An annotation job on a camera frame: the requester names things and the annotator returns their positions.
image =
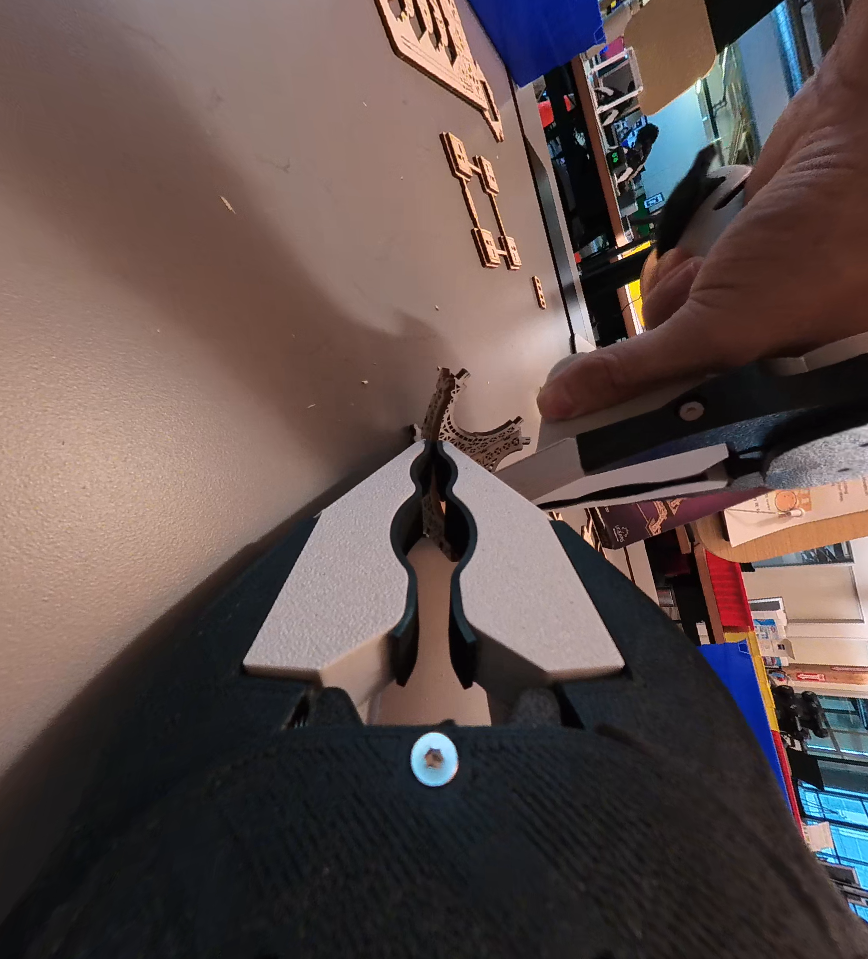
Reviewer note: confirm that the purple cardboard box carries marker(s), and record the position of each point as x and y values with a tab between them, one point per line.
636	524

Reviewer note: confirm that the grey desk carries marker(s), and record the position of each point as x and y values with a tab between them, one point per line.
142	337

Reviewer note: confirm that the black desk rail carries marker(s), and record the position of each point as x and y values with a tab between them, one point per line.
563	247

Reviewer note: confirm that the person's left hand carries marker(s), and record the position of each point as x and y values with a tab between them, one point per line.
816	225

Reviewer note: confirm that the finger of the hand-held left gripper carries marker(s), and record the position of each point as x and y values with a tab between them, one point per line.
629	496
554	472

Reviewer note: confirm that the yellow plastic bin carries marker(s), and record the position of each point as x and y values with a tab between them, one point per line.
765	693

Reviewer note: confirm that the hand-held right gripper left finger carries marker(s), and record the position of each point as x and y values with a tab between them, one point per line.
329	599

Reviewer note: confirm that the red plastic bin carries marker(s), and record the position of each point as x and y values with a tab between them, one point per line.
730	592
787	779

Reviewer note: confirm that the irregular wooden parts sheet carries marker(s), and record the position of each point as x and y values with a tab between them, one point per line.
441	52

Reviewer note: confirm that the blue plastic bin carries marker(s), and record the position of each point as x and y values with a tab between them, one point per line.
539	34
741	697

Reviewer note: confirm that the printed instruction sheet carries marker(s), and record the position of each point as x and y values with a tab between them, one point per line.
816	502

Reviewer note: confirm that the wooden four-square frame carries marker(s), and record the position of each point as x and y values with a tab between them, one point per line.
479	195

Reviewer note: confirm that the wooden tower base model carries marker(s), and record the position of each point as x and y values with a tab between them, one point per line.
449	419

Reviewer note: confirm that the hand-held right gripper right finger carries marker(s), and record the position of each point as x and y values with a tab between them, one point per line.
539	599

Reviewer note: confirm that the small slotted wooden strip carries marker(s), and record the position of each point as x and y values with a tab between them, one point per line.
539	292

